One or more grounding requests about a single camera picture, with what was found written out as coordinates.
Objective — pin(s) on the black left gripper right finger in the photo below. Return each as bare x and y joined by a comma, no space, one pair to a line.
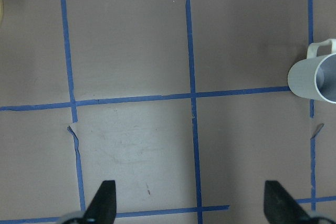
280,207

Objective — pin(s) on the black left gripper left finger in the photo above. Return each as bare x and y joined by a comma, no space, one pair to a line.
103,207

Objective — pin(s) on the white mug grey inside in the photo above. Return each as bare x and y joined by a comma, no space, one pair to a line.
314,77

